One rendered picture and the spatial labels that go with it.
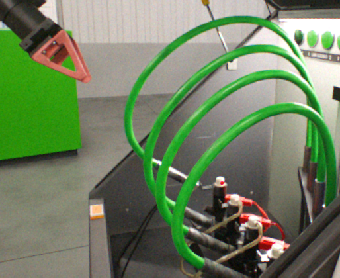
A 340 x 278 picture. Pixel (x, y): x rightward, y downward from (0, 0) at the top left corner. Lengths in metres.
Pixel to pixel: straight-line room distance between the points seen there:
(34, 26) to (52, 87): 3.29
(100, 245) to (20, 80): 3.18
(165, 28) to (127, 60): 0.97
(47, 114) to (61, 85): 0.33
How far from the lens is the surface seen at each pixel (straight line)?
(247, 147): 1.09
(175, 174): 0.69
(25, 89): 3.94
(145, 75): 0.64
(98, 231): 0.89
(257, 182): 1.15
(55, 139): 4.08
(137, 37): 7.23
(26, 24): 0.68
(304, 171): 0.81
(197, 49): 7.53
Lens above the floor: 1.41
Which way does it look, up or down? 16 degrees down
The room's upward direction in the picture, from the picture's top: 1 degrees clockwise
